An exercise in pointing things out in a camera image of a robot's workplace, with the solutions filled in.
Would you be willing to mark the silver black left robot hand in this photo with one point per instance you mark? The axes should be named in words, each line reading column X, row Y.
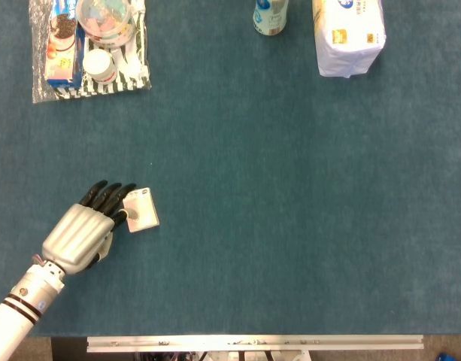
column 77, row 237

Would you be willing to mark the small white box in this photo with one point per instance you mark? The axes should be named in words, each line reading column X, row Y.
column 143, row 212

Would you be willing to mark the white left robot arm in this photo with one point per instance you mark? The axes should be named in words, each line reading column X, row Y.
column 21, row 304

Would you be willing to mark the large white tissue package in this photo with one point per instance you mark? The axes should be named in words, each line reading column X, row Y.
column 346, row 37

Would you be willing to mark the white lidded small jar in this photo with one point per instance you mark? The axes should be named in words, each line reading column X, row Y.
column 99, row 65

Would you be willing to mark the green white striped bag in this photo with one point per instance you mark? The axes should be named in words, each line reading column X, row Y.
column 130, row 67

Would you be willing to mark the clear plastic wrapper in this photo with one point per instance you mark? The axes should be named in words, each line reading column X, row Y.
column 39, row 56

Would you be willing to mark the blue cookie box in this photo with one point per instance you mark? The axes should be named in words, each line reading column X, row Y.
column 63, row 45

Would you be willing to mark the clear round plastic container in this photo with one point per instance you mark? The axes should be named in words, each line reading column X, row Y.
column 105, row 20

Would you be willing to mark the white blue drink bottle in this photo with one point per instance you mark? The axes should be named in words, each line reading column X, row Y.
column 270, row 17

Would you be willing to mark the blue object on floor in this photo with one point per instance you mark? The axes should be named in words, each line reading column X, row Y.
column 446, row 357

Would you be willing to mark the aluminium frame rail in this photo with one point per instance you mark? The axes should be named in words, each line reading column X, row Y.
column 252, row 343

